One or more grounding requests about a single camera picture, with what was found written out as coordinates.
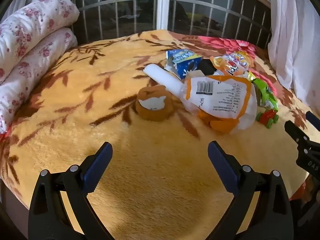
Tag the brown snack wrapper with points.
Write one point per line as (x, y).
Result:
(154, 103)

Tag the yellow floral fleece blanket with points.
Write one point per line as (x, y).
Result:
(160, 183)

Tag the red green toy car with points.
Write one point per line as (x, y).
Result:
(268, 117)

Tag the white paper roll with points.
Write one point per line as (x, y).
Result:
(164, 78)

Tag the orange white plastic bag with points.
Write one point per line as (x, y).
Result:
(224, 103)

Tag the blue milk carton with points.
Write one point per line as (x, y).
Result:
(181, 61)

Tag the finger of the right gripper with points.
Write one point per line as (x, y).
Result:
(310, 117)
(297, 134)

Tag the orange colourful snack bag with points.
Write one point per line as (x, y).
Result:
(236, 63)

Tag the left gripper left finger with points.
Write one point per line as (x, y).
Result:
(48, 218)

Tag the folded pink floral quilt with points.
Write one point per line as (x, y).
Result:
(32, 39)

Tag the white window frame with bars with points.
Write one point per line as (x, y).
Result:
(248, 20)

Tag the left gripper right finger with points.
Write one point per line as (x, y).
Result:
(260, 208)

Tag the green snack packet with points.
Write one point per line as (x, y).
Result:
(265, 95)

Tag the black small object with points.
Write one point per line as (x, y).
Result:
(207, 67)

